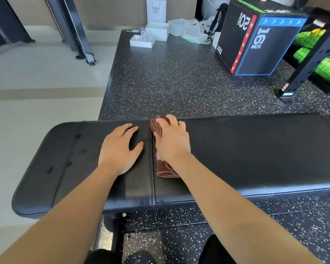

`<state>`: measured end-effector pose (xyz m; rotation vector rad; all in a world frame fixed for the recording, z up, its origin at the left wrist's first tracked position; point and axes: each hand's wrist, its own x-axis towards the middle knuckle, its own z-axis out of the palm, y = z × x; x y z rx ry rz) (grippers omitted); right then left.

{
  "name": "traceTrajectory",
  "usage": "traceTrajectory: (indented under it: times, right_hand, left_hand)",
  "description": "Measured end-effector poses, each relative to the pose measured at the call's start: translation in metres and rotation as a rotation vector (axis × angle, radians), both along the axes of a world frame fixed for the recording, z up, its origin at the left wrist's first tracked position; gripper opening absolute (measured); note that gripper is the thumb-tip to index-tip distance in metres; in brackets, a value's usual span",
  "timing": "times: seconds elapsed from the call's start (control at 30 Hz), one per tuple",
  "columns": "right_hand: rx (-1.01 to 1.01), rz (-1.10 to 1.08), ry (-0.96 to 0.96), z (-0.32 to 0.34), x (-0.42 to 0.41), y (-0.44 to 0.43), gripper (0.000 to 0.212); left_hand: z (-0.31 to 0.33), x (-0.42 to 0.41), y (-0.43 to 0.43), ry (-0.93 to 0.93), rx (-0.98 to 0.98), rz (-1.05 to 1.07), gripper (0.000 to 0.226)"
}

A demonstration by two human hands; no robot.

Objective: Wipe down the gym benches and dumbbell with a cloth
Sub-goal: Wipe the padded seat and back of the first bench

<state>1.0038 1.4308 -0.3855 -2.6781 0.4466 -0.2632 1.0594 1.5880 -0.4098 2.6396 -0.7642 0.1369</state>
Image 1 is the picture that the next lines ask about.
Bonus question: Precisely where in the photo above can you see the person's left forearm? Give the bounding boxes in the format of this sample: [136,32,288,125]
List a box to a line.
[0,165,119,264]

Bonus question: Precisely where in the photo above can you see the brown cleaning cloth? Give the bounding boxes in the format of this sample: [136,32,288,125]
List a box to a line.
[149,115,181,179]

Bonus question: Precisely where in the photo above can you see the person's right hand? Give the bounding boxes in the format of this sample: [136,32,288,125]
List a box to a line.
[153,114,192,165]

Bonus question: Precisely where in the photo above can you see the person's right leg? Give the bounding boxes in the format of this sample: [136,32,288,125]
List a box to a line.
[198,234,237,264]

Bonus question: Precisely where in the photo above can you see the white printed box lid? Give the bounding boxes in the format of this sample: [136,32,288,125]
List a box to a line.
[146,0,168,23]

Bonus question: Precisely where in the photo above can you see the black strap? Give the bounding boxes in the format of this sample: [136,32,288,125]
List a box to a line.
[209,3,229,33]

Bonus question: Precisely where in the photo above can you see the black machine frame leg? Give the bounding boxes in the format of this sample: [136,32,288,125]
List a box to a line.
[44,0,97,66]

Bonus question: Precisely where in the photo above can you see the person's left leg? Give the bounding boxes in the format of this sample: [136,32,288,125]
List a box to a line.
[84,249,157,264]

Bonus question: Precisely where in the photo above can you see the black wire storage basket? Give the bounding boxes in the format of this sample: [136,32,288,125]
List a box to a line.
[283,8,330,94]

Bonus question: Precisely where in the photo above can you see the green foam roller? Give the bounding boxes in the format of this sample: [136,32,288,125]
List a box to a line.
[293,28,327,49]
[293,46,330,83]

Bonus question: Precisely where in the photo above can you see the black padded weight bench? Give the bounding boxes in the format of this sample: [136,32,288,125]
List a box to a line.
[11,103,330,253]

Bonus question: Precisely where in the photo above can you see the flat white box tray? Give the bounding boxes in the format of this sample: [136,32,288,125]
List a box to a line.
[129,34,155,49]

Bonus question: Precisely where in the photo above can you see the person's right forearm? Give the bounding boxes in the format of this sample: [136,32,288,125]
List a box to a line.
[168,151,322,264]

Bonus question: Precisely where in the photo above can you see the person's left hand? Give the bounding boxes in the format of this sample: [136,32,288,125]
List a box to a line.
[98,123,144,176]

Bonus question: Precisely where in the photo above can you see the black plyo box coloured borders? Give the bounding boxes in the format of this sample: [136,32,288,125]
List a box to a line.
[215,0,310,77]

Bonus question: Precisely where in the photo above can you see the clear plastic bags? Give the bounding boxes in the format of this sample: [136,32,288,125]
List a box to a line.
[182,19,209,44]

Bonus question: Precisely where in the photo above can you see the person's leg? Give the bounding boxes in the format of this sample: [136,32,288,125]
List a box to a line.
[84,249,157,264]
[198,234,237,264]

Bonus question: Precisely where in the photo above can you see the black perforated steel rack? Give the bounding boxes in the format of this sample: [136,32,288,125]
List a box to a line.
[275,7,330,103]

